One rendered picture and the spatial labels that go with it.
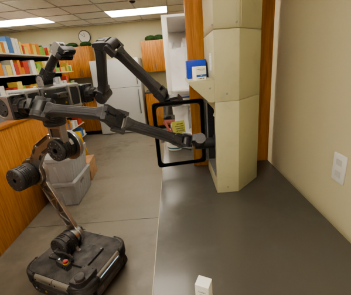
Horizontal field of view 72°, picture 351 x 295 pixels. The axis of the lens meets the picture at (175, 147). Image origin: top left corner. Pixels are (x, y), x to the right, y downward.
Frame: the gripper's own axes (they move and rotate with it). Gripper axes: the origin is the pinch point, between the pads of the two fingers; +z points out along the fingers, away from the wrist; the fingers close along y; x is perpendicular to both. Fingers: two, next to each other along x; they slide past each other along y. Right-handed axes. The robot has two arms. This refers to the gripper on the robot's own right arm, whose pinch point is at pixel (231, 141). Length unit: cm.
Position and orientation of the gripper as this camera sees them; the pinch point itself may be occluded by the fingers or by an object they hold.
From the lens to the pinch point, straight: 133.0
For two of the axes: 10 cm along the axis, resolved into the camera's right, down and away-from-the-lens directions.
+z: 10.0, -0.8, -0.3
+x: 0.8, 9.5, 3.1
